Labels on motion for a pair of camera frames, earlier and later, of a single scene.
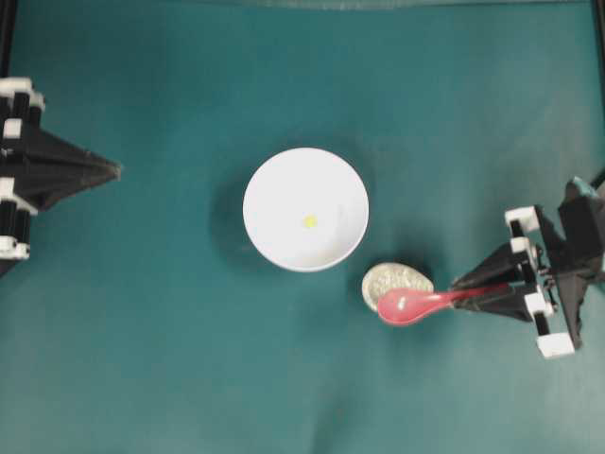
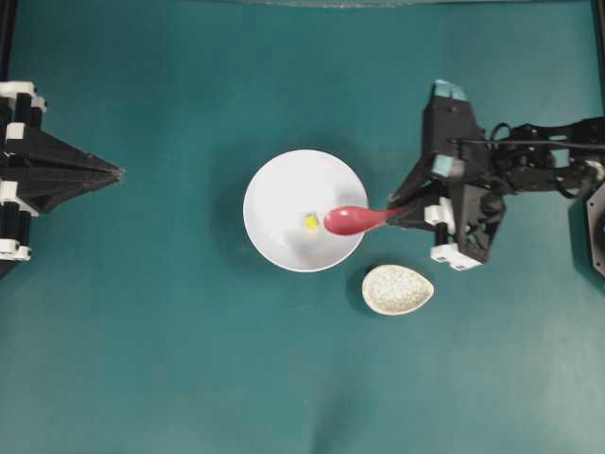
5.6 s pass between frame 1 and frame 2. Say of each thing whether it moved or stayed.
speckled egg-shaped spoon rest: stayed
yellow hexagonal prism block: stayed
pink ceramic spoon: moved
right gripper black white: moved
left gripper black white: stayed
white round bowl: stayed
